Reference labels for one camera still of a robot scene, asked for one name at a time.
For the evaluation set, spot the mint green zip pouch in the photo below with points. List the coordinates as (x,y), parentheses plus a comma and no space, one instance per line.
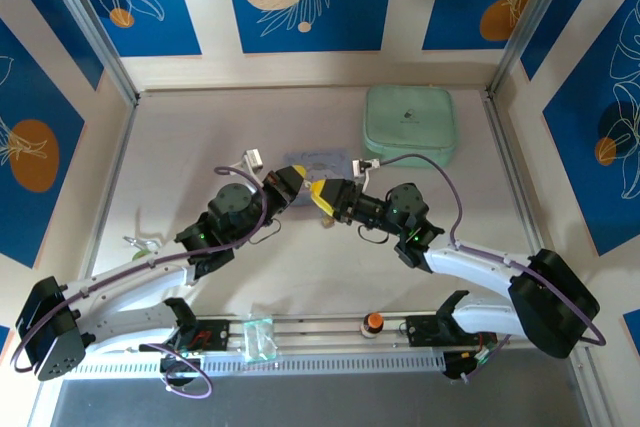
(410,122)

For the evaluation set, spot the small orange capped bottle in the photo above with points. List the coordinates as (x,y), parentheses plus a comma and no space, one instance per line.
(373,322)

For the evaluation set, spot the aluminium table side rail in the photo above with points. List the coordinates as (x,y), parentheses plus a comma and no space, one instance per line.
(107,187)
(515,172)

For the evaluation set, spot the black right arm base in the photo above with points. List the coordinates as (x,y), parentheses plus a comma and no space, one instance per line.
(430,332)

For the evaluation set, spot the clear plastic bag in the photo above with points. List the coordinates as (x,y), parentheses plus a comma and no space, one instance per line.
(259,339)

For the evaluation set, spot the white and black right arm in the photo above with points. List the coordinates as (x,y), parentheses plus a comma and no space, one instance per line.
(470,264)

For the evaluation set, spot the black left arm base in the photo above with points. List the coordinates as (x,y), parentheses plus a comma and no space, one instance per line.
(202,334)

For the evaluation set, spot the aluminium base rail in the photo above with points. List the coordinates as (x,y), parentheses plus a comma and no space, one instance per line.
(320,334)

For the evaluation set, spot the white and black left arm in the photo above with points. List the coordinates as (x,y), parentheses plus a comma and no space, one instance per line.
(150,274)

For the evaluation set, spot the aluminium frame post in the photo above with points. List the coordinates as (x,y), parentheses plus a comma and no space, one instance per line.
(537,22)
(90,27)

